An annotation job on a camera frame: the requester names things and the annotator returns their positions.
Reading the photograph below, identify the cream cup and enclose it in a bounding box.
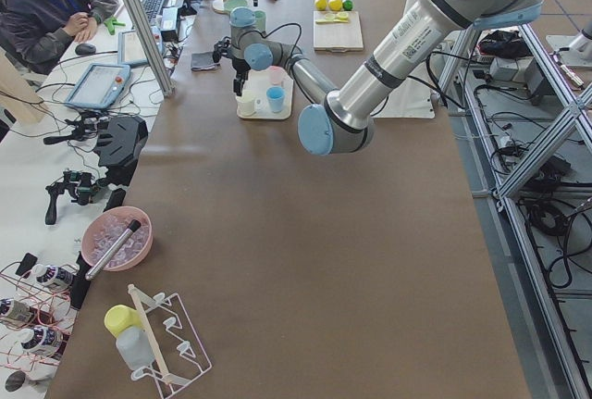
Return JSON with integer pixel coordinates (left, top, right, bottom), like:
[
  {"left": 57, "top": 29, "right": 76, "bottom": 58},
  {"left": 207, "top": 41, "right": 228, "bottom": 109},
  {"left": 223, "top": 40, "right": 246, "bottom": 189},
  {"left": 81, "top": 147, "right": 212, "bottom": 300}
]
[{"left": 236, "top": 93, "right": 257, "bottom": 117}]

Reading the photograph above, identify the pink cup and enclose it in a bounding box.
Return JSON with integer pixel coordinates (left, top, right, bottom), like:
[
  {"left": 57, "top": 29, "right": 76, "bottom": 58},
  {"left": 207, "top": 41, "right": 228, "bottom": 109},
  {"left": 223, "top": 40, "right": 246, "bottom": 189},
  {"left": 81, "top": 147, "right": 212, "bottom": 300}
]
[{"left": 267, "top": 66, "right": 286, "bottom": 86}]

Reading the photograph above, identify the green cup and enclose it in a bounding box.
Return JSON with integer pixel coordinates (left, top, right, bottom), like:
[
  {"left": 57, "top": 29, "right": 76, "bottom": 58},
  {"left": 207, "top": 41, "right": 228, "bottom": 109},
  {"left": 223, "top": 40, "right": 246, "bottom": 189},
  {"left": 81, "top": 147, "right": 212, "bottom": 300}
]
[{"left": 253, "top": 10, "right": 266, "bottom": 32}]

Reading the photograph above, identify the blue cup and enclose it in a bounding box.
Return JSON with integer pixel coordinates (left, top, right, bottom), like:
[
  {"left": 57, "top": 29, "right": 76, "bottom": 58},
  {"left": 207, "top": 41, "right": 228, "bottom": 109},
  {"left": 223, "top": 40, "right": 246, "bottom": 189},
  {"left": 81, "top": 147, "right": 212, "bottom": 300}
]
[{"left": 265, "top": 86, "right": 285, "bottom": 113}]

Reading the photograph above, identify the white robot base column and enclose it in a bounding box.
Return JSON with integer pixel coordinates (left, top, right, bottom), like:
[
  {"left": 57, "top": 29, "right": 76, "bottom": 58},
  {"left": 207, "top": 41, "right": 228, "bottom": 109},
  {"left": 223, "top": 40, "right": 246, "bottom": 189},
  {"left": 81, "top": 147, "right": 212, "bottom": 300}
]
[{"left": 369, "top": 0, "right": 452, "bottom": 119}]

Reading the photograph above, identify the cream rabbit tray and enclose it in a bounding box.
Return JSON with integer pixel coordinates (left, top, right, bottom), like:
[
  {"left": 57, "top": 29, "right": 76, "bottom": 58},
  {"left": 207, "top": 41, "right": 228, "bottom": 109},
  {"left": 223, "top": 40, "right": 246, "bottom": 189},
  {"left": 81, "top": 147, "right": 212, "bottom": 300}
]
[{"left": 236, "top": 70, "right": 293, "bottom": 120}]

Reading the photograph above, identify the green bowl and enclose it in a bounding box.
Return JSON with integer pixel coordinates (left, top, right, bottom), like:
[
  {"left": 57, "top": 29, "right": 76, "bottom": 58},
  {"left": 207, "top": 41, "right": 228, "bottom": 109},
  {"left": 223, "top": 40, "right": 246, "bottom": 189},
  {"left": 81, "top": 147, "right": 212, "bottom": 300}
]
[{"left": 223, "top": 0, "right": 249, "bottom": 15}]

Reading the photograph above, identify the grey folded cloth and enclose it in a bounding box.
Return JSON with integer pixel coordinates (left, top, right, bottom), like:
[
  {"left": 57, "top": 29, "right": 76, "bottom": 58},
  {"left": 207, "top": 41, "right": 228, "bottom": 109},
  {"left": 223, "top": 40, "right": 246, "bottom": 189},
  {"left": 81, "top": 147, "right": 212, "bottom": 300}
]
[{"left": 190, "top": 52, "right": 219, "bottom": 71}]

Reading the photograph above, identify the yellow lemon outer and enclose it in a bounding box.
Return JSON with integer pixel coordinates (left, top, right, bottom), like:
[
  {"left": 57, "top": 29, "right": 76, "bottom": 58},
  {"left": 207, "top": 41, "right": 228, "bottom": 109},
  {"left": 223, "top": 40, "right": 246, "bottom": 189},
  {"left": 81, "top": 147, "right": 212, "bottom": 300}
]
[{"left": 314, "top": 0, "right": 327, "bottom": 11}]

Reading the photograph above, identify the yellow lemon near board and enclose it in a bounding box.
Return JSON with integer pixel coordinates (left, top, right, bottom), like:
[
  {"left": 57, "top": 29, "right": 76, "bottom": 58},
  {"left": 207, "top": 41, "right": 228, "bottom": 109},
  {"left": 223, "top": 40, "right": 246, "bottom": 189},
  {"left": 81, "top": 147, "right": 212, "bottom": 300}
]
[{"left": 327, "top": 0, "right": 343, "bottom": 12}]

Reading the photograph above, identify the green lime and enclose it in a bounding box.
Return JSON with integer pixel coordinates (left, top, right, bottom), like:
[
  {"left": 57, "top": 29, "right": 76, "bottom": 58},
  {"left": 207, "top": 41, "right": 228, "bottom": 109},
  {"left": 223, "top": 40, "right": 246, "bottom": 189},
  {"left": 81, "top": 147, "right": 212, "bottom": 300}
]
[{"left": 342, "top": 0, "right": 353, "bottom": 11}]

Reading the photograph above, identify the yellow plastic knife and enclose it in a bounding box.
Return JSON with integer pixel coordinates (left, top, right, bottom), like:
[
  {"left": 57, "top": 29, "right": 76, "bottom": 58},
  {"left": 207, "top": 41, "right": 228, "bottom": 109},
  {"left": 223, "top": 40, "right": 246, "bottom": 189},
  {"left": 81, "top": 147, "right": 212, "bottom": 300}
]
[{"left": 314, "top": 18, "right": 350, "bottom": 24}]

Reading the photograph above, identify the wooden cutting board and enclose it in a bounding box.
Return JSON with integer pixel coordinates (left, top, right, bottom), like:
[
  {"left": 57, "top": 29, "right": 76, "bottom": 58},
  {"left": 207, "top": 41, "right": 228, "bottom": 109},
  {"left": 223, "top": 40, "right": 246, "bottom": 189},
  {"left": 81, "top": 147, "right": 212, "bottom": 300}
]
[{"left": 313, "top": 11, "right": 364, "bottom": 52}]

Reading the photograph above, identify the black keyboard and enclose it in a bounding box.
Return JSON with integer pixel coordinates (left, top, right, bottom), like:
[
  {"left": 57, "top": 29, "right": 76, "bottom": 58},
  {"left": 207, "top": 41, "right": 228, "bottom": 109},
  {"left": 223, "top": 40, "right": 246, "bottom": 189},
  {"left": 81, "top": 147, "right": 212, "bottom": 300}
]
[{"left": 141, "top": 0, "right": 167, "bottom": 21}]

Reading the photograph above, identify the blue teach pendant far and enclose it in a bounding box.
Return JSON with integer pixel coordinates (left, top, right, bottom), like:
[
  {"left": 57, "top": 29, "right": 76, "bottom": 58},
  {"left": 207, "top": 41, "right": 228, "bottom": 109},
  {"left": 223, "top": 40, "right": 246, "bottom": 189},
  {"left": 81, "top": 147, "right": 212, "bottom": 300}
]
[{"left": 117, "top": 31, "right": 148, "bottom": 67}]

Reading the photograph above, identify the blue teach pendant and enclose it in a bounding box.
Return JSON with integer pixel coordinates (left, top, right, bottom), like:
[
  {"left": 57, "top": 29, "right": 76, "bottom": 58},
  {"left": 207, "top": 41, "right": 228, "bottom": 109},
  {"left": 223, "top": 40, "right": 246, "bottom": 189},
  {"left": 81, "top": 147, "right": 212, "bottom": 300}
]
[
  {"left": 117, "top": 31, "right": 148, "bottom": 67},
  {"left": 64, "top": 63, "right": 131, "bottom": 110}
]

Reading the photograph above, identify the blue teach pendant near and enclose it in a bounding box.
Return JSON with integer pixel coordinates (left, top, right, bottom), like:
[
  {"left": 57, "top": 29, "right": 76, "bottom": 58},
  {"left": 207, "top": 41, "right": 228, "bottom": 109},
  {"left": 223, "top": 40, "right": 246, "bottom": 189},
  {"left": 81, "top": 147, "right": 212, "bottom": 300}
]
[{"left": 64, "top": 63, "right": 131, "bottom": 110}]

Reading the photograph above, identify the black computer mouse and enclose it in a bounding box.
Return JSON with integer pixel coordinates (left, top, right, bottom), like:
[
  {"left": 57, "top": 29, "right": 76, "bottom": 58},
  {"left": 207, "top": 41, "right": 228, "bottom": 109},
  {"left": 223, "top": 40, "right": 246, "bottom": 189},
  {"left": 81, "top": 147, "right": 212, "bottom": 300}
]
[{"left": 75, "top": 43, "right": 96, "bottom": 56}]

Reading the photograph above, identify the steel scoop in bowl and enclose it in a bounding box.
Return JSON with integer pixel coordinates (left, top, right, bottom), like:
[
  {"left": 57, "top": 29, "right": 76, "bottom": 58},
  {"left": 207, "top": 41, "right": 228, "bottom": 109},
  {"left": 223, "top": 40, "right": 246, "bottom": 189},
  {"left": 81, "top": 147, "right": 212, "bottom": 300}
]
[{"left": 84, "top": 219, "right": 142, "bottom": 281}]

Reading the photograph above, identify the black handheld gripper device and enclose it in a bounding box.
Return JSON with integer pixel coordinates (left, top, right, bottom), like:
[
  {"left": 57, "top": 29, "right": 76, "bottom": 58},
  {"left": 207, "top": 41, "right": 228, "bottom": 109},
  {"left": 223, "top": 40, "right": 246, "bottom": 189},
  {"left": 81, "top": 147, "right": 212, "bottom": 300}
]
[{"left": 44, "top": 169, "right": 108, "bottom": 225}]

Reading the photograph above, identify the pink bowl with ice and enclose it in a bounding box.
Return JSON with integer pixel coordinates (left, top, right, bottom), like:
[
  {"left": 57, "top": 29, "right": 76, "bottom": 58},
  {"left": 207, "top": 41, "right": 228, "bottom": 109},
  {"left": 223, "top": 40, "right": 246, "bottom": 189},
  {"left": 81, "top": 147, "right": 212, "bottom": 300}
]
[{"left": 81, "top": 206, "right": 154, "bottom": 272}]

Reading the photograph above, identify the seated person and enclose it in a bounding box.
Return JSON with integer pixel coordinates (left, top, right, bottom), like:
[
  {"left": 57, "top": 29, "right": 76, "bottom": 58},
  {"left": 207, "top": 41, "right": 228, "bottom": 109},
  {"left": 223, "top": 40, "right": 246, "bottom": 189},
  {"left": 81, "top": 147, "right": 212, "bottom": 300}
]
[{"left": 1, "top": 0, "right": 119, "bottom": 74}]

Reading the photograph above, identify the yellow cup on rack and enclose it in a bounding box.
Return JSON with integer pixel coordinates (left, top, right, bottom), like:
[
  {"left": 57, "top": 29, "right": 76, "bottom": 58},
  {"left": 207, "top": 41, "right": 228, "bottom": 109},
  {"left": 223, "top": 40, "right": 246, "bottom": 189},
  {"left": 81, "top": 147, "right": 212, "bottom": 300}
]
[{"left": 104, "top": 305, "right": 142, "bottom": 338}]

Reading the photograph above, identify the clear cup on rack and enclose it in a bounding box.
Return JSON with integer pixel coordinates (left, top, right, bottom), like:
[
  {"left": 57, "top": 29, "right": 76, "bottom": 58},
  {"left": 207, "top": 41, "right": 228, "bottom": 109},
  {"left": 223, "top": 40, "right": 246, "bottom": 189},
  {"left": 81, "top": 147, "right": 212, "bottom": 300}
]
[{"left": 116, "top": 326, "right": 155, "bottom": 370}]

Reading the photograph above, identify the aluminium frame post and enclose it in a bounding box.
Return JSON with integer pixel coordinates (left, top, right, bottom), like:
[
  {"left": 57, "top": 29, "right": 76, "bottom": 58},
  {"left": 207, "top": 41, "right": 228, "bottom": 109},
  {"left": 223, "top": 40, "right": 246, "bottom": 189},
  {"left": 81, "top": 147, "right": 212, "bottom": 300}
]
[{"left": 123, "top": 0, "right": 174, "bottom": 97}]

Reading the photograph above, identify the white wire cup rack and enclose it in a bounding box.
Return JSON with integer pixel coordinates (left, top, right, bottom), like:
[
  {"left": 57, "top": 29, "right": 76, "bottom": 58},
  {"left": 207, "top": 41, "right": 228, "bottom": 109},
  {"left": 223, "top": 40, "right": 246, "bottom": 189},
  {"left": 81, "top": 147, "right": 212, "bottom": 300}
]
[{"left": 128, "top": 284, "right": 213, "bottom": 398}]

